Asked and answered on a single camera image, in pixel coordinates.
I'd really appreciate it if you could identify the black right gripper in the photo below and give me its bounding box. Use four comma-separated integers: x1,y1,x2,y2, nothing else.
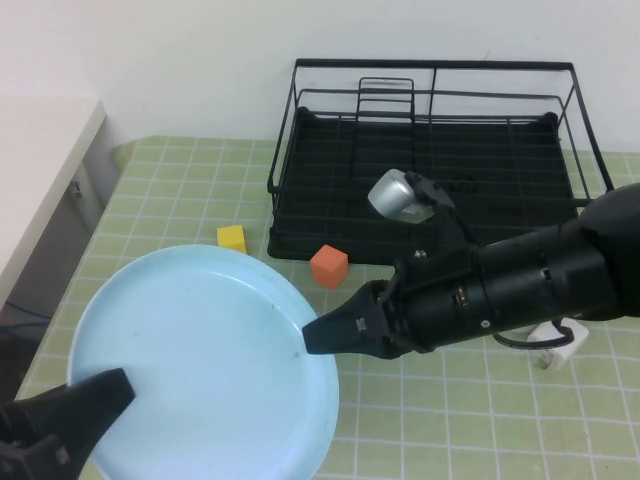
303,247,489,360

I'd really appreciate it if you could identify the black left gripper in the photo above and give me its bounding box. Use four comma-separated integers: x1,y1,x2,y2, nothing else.
0,368,136,480

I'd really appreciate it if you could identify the light blue plate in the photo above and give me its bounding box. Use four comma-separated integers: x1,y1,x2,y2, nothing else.
67,243,341,480

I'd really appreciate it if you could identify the orange foam cube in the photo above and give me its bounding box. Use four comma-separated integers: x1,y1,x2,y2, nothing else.
309,244,350,289

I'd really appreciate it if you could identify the black plastic drip tray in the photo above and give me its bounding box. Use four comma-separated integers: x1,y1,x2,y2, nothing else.
266,107,593,266

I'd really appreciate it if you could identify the green checkered tablecloth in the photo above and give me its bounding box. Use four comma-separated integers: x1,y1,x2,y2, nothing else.
0,134,640,480

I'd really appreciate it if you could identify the yellow foam cube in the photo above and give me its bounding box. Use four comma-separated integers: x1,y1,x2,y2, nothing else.
216,224,249,255

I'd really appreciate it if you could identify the white charger adapter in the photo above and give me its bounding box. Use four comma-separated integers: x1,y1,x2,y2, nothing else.
527,319,590,372

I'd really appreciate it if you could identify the blue cable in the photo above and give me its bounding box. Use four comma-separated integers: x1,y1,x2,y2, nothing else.
0,298,54,341

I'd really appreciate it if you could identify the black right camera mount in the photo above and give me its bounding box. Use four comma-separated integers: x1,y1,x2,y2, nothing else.
403,169,479,264

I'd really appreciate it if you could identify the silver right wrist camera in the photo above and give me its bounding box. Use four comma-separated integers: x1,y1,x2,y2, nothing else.
367,168,437,225

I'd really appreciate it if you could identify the black wire plate holder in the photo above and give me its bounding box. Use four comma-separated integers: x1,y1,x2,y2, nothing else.
349,76,415,201

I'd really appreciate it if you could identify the black wire dish rack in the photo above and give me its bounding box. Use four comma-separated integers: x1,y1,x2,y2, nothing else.
267,58,617,251

